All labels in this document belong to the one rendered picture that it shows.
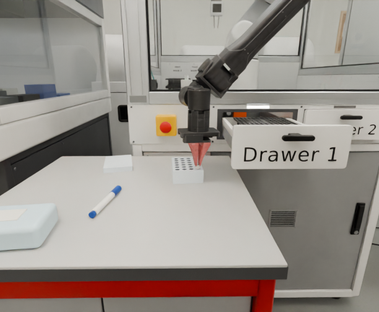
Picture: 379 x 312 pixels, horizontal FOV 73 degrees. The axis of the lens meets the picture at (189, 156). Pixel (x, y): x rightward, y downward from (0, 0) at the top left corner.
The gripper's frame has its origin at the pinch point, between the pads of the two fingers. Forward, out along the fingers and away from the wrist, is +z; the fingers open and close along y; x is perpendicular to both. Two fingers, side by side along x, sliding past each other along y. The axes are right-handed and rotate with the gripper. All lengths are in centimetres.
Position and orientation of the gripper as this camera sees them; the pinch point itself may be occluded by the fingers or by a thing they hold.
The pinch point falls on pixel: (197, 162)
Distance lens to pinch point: 70.3
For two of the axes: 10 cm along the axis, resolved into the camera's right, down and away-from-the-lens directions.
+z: -0.1, 9.5, 3.0
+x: 1.9, 3.0, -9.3
